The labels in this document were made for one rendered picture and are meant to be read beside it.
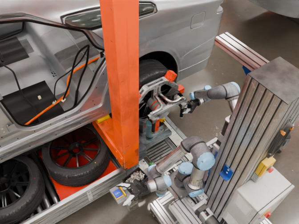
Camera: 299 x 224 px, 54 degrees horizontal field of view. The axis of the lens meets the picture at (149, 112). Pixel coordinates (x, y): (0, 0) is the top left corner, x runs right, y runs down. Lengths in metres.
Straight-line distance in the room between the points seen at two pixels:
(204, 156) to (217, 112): 2.26
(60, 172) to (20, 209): 0.45
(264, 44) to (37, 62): 3.74
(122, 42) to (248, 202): 1.26
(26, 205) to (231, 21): 4.62
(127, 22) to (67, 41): 1.80
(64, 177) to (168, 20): 1.72
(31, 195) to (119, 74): 1.51
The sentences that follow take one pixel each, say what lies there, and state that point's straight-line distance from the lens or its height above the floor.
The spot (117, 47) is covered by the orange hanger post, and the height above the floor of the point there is 1.95.
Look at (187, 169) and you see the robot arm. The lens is 2.26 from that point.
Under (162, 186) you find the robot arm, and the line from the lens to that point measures 1.97.
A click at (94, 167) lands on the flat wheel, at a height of 0.50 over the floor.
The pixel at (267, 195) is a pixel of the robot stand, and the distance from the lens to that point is 2.10.
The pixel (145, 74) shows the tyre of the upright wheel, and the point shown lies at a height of 1.17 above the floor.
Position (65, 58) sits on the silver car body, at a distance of 3.22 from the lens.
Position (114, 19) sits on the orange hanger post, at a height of 2.13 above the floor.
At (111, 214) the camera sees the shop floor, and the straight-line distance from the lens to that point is 3.23.
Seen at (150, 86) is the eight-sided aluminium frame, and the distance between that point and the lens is 2.67.
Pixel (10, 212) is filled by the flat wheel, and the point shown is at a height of 0.50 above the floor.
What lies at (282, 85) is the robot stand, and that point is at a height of 2.03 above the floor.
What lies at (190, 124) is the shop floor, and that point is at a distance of 3.86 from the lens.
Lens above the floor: 2.99
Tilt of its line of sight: 49 degrees down
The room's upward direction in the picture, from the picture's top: 2 degrees clockwise
